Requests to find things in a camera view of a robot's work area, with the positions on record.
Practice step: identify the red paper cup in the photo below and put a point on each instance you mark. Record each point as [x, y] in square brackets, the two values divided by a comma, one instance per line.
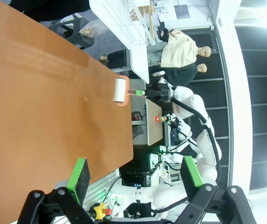
[156, 119]

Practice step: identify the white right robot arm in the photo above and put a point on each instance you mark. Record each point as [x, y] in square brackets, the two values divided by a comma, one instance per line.
[193, 105]

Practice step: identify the black clothed mannequin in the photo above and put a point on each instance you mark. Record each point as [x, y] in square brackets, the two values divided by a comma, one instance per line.
[182, 74]

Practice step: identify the clear plastic bag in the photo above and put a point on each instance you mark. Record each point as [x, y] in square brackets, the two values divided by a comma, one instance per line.
[89, 31]

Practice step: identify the small beige background table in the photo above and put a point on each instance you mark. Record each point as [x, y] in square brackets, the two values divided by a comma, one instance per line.
[154, 133]

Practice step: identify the cream shirted mannequin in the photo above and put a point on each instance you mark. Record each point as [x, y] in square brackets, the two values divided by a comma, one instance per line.
[180, 49]

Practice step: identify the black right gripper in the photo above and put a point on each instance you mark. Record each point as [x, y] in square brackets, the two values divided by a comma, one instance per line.
[161, 92]

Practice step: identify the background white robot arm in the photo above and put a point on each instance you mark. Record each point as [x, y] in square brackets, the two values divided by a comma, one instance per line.
[184, 129]

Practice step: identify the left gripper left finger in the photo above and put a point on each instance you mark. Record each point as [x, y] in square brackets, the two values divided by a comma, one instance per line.
[77, 184]

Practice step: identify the aluminium profile robot stand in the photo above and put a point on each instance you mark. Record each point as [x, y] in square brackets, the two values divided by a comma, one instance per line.
[100, 186]

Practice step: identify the yellow emergency stop button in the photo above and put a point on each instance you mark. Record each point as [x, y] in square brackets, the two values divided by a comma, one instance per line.
[99, 208]

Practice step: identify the grey step stool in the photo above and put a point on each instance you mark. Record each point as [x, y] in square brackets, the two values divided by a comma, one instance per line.
[77, 25]

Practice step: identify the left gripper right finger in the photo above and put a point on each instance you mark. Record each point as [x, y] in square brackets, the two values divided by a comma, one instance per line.
[191, 177]

